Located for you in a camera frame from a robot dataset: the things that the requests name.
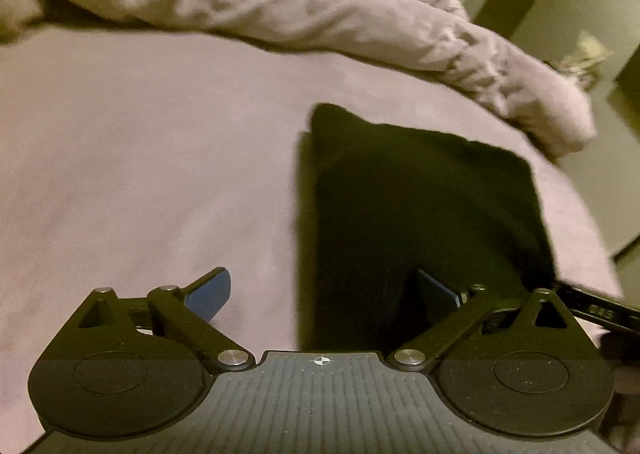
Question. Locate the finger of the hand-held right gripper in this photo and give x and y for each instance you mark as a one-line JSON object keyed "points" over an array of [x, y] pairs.
{"points": [[600, 309]]}

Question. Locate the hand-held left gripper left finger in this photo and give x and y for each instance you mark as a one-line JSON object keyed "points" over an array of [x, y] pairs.
{"points": [[210, 295]]}

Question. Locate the black garment with white stripe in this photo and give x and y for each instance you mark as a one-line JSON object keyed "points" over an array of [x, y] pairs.
{"points": [[400, 194]]}

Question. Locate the pile of light clutter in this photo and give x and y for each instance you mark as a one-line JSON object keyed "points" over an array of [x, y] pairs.
{"points": [[585, 54]]}

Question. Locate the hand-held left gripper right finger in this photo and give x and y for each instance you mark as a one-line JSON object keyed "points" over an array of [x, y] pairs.
{"points": [[438, 291]]}

